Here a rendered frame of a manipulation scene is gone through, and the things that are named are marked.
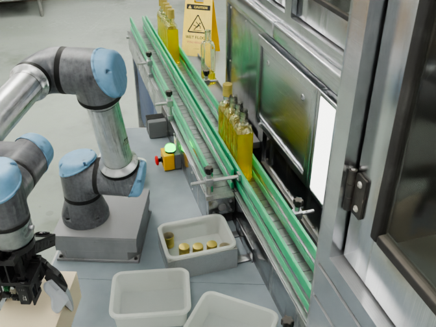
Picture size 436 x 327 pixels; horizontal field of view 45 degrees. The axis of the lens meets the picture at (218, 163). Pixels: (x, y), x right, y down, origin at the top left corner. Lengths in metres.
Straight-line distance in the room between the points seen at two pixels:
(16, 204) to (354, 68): 0.59
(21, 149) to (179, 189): 1.11
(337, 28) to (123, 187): 0.75
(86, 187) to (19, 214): 0.70
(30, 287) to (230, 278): 0.80
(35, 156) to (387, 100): 0.64
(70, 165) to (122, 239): 0.28
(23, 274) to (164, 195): 1.05
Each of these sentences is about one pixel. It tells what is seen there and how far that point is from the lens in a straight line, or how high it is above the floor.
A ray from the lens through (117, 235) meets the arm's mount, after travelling 1.67.
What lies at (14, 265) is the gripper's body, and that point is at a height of 1.29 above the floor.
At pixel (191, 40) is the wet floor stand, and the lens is 5.15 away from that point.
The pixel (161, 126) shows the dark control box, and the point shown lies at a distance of 2.32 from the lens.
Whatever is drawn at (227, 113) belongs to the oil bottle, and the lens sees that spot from 1.83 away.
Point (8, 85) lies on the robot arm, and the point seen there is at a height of 1.45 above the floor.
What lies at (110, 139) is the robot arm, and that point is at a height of 1.21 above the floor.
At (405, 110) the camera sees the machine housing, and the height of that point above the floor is 1.69.
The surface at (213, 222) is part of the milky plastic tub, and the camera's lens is 1.75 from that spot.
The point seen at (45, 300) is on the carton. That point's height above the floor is 1.13.
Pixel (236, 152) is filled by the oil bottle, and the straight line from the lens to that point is 1.77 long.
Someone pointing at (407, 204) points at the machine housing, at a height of 1.59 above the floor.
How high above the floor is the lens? 1.93
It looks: 33 degrees down
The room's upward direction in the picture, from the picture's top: straight up
